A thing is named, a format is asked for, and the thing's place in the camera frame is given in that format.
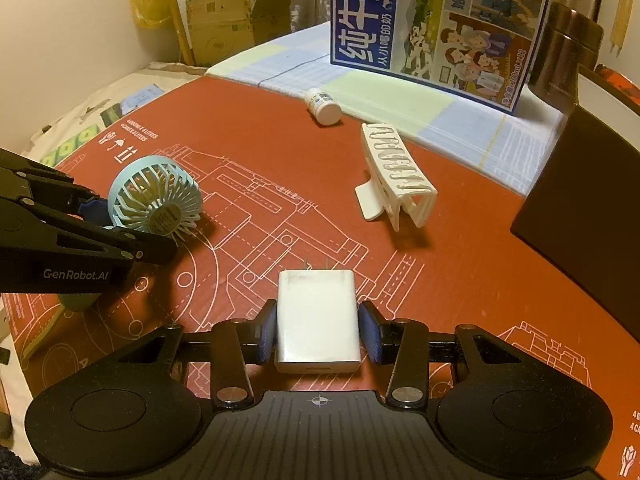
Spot blue milk carton box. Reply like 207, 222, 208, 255
330, 0, 549, 113

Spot brown storage box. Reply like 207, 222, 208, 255
511, 68, 639, 337

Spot light blue handheld fan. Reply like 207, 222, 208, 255
78, 155, 203, 266

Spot plaid pastel cloth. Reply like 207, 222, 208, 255
206, 23, 562, 194

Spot white power adapter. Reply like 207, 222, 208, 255
274, 270, 360, 374

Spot red printed mat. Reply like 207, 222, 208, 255
4, 77, 639, 479

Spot red instant rice bowl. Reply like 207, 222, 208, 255
596, 64, 640, 106

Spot brown thermos jar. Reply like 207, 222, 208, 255
528, 2, 603, 113

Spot cardboard boxes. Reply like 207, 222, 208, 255
168, 0, 291, 66

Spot white hair claw clip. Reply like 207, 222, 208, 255
355, 124, 438, 232

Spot white pill bottle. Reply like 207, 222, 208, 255
304, 88, 343, 126

